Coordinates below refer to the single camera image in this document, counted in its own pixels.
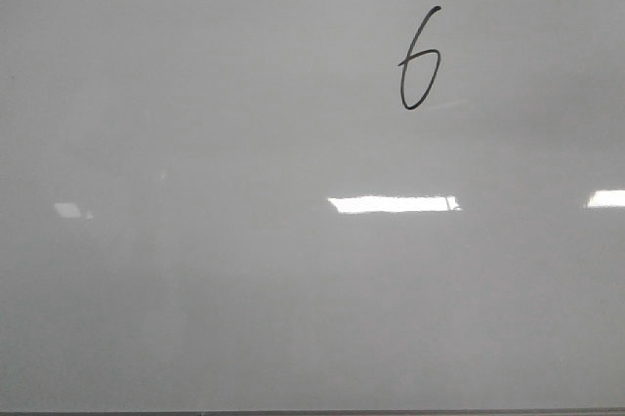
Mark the handwritten black number six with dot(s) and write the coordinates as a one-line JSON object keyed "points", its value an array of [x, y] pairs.
{"points": [[411, 55]]}

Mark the white glossy whiteboard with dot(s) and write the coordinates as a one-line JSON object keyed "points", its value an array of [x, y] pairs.
{"points": [[222, 205]]}

